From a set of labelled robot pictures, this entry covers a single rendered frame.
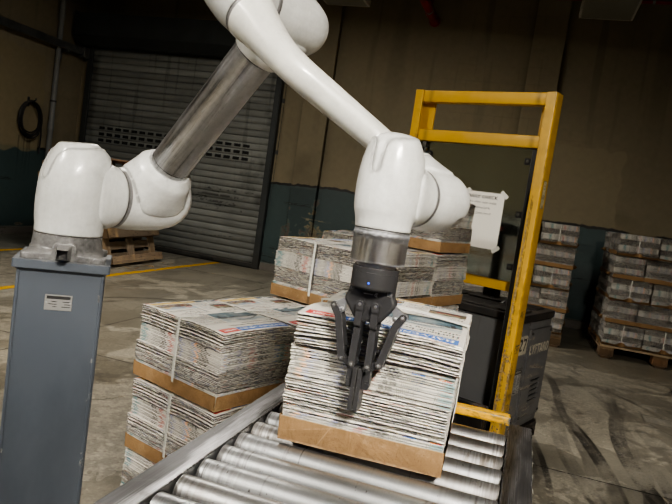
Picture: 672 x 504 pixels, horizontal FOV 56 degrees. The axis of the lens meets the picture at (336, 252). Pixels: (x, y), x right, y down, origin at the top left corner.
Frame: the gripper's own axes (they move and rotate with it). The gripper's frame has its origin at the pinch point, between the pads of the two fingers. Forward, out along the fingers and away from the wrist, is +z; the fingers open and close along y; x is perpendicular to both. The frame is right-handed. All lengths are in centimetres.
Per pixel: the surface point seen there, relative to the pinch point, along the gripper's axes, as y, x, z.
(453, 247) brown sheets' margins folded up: 7, -174, -19
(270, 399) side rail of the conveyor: 22.6, -21.4, 12.9
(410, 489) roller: -11.2, 0.2, 14.0
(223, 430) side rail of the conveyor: 22.7, -0.7, 13.2
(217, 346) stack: 52, -55, 14
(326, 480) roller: 1.1, 6.1, 13.7
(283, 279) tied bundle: 61, -120, 1
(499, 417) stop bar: -23.0, -40.6, 10.9
